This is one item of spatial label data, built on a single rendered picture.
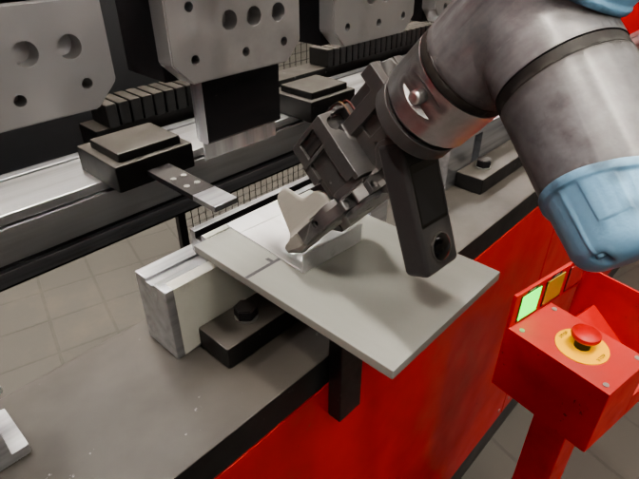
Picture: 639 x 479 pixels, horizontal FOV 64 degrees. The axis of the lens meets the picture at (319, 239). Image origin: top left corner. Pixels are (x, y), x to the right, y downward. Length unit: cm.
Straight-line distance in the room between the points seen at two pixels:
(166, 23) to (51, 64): 10
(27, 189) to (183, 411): 39
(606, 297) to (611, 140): 69
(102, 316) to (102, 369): 152
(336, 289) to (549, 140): 27
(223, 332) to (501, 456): 119
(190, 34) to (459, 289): 33
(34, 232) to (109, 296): 149
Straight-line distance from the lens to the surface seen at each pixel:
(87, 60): 43
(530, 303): 83
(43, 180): 82
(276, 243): 55
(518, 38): 31
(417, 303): 48
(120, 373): 62
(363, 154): 43
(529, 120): 30
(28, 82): 42
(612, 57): 30
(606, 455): 178
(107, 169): 74
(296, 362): 59
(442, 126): 36
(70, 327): 214
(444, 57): 34
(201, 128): 55
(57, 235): 78
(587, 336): 81
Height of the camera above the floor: 130
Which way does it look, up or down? 33 degrees down
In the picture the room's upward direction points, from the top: straight up
